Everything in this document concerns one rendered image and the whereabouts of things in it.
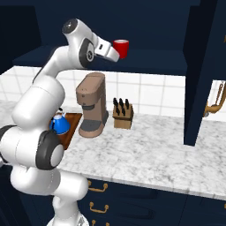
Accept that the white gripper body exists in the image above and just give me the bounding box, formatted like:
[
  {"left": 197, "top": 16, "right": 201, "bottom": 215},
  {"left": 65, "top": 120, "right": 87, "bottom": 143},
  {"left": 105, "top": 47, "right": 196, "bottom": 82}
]
[{"left": 102, "top": 43, "right": 121, "bottom": 63}]

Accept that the brown coffee machine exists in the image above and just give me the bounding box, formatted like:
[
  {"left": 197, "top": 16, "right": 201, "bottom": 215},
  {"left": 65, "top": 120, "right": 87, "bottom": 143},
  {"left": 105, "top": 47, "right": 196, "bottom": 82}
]
[{"left": 75, "top": 72, "right": 109, "bottom": 139}]

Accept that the blue kettle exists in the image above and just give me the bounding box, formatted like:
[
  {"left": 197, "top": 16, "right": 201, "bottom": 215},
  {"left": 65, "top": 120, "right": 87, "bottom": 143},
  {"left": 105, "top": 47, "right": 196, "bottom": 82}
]
[{"left": 49, "top": 108, "right": 72, "bottom": 136}]

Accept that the brown wooden tray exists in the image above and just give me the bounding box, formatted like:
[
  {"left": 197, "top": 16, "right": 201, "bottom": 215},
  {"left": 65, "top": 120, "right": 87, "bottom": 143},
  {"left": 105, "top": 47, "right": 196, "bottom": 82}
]
[{"left": 56, "top": 112, "right": 84, "bottom": 151}]

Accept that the brass drawer handle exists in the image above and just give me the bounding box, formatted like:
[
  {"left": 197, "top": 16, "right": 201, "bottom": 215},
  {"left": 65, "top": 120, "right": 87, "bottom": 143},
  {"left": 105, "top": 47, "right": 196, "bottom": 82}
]
[
  {"left": 87, "top": 180, "right": 109, "bottom": 193},
  {"left": 90, "top": 219, "right": 110, "bottom": 226},
  {"left": 88, "top": 201, "right": 110, "bottom": 215}
]

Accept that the navy cabinet door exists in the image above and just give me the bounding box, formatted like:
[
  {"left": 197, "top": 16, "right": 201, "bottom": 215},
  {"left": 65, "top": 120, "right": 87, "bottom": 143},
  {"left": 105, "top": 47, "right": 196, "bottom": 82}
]
[
  {"left": 183, "top": 0, "right": 226, "bottom": 147},
  {"left": 0, "top": 4, "right": 42, "bottom": 76}
]

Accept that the navy base cupboard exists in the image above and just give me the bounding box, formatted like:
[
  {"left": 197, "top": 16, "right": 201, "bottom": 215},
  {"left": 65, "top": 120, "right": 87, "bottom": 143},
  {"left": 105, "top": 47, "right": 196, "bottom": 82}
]
[{"left": 178, "top": 193, "right": 226, "bottom": 226}]

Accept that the red mug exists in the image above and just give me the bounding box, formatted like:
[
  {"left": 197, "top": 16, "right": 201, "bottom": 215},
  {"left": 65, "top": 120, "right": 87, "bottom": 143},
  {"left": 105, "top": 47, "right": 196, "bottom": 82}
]
[{"left": 112, "top": 39, "right": 130, "bottom": 59}]

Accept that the navy drawer front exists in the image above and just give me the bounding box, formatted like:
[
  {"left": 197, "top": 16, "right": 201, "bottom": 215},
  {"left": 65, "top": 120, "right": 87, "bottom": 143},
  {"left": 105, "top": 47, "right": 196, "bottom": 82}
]
[
  {"left": 77, "top": 197, "right": 185, "bottom": 226},
  {"left": 79, "top": 176, "right": 189, "bottom": 207}
]

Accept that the wooden knife block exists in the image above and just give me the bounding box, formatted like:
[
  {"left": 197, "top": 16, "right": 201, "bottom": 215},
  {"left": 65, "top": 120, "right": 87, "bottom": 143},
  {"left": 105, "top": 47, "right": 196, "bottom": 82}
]
[{"left": 112, "top": 102, "right": 135, "bottom": 130}]

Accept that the navy wall cabinet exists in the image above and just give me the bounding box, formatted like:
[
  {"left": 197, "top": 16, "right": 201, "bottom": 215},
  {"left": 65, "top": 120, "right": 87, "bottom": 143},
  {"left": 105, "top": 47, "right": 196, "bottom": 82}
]
[{"left": 12, "top": 0, "right": 189, "bottom": 77}]

